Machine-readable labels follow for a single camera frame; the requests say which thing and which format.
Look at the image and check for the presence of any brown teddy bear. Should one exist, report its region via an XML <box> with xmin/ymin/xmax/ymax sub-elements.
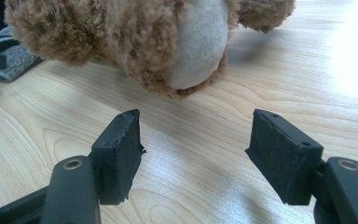
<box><xmin>3</xmin><ymin>0</ymin><xmax>296</xmax><ymax>101</ymax></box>

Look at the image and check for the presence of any grey knitted doll garment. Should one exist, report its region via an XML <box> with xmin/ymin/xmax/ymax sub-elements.
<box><xmin>0</xmin><ymin>26</ymin><xmax>45</xmax><ymax>87</ymax></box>

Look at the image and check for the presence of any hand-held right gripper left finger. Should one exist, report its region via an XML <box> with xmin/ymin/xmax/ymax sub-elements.
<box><xmin>88</xmin><ymin>108</ymin><xmax>147</xmax><ymax>207</ymax></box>

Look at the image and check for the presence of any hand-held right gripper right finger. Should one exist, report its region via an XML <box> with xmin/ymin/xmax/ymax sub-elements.
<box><xmin>244</xmin><ymin>108</ymin><xmax>324</xmax><ymax>207</ymax></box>

